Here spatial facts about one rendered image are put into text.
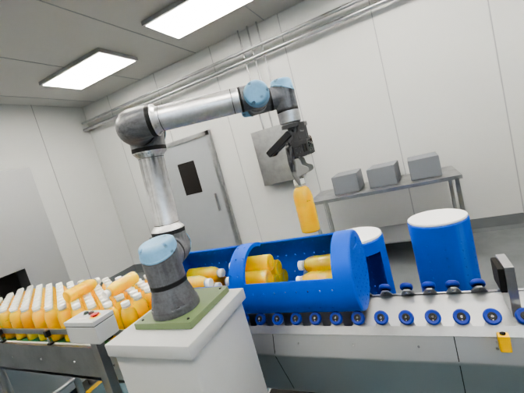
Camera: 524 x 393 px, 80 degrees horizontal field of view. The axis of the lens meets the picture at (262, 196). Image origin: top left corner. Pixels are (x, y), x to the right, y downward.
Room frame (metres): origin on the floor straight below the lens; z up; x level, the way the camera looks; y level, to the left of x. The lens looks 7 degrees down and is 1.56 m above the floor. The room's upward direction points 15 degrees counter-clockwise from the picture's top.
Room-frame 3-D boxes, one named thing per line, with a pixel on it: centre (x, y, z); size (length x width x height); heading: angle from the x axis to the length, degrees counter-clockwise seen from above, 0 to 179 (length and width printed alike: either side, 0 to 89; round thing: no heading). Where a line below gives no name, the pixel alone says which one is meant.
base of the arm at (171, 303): (0.97, 0.36, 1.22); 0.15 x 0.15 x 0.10
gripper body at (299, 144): (1.10, -0.17, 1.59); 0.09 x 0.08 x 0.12; 63
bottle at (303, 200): (1.12, -0.14, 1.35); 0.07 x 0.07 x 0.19
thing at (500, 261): (0.89, -0.64, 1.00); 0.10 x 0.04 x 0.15; 153
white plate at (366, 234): (1.64, -0.42, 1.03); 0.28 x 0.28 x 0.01
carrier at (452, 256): (1.58, -0.84, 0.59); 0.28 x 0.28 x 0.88
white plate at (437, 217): (1.58, -0.84, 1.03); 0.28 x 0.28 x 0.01
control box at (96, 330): (1.32, 0.87, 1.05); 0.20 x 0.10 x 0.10; 63
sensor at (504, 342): (0.80, -0.54, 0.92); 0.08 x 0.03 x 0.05; 153
